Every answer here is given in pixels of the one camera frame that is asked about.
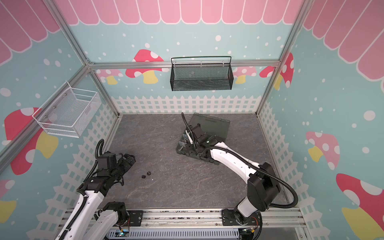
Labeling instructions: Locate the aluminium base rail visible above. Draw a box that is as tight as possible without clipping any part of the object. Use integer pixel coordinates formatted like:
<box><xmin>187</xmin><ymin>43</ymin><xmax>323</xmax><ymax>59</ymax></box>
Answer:
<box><xmin>56</xmin><ymin>207</ymin><xmax>307</xmax><ymax>230</ymax></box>

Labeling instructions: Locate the silver bolt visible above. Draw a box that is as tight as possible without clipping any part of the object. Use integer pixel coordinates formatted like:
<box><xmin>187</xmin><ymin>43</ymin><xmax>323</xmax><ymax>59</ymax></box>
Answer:
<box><xmin>178</xmin><ymin>142</ymin><xmax>186</xmax><ymax>151</ymax></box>

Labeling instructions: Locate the grey plastic organizer box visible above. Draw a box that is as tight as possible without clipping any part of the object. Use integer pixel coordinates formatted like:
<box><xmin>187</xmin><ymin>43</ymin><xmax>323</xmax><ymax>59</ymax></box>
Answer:
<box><xmin>176</xmin><ymin>113</ymin><xmax>231</xmax><ymax>165</ymax></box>

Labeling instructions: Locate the white wire wall basket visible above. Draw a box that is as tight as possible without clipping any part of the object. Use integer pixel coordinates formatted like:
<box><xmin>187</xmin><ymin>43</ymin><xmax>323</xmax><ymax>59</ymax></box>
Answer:
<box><xmin>32</xmin><ymin>82</ymin><xmax>102</xmax><ymax>138</ymax></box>

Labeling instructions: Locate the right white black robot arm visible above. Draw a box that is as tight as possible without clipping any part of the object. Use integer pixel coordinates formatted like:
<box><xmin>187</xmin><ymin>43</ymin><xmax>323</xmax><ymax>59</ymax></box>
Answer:
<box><xmin>176</xmin><ymin>116</ymin><xmax>299</xmax><ymax>226</ymax></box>

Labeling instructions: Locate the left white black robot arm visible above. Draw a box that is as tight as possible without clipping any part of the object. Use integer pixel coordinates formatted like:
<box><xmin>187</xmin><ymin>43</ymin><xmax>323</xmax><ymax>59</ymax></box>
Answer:
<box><xmin>56</xmin><ymin>139</ymin><xmax>136</xmax><ymax>240</ymax></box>

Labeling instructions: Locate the black mesh wall basket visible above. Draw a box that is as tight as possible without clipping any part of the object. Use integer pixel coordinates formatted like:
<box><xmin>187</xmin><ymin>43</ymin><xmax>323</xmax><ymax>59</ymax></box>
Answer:
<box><xmin>170</xmin><ymin>56</ymin><xmax>234</xmax><ymax>92</ymax></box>

